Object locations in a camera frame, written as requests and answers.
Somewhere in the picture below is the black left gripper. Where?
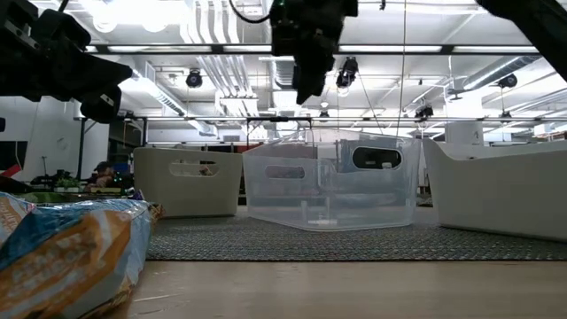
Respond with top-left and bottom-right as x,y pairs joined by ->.
0,0 -> 134,125

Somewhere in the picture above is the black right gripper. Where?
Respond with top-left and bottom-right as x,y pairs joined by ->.
268,0 -> 359,106

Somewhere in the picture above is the blue orange granola bar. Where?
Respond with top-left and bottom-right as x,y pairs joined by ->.
0,198 -> 166,319

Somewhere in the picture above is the person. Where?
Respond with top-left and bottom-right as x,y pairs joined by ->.
83,160 -> 117,192

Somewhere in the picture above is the small green background plant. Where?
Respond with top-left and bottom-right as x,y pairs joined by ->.
52,175 -> 83,192

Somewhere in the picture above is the frosted white plastic bin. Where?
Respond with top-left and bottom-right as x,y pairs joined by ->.
132,146 -> 244,219

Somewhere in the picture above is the clear plastic bin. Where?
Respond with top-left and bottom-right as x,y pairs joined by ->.
241,128 -> 423,233

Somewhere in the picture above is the long ceiling light bar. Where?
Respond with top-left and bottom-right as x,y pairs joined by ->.
83,43 -> 540,57

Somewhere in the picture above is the grey woven mat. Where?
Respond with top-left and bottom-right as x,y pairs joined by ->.
145,206 -> 567,262

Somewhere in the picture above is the silver round ceiling duct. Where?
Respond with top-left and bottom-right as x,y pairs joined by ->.
269,55 -> 297,89

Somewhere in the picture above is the white ceiling duct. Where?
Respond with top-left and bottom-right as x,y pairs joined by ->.
119,70 -> 218,136

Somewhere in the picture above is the black horizontal rail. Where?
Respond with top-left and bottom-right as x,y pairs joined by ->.
73,114 -> 567,178

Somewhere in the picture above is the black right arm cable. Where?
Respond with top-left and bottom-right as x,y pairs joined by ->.
228,0 -> 272,25

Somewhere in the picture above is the thin hanging cable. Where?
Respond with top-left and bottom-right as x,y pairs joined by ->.
395,0 -> 408,136

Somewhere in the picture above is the black wall monitor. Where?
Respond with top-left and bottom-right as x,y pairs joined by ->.
0,140 -> 17,172

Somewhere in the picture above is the grey ceiling duct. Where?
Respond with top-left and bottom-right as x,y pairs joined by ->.
447,55 -> 544,97

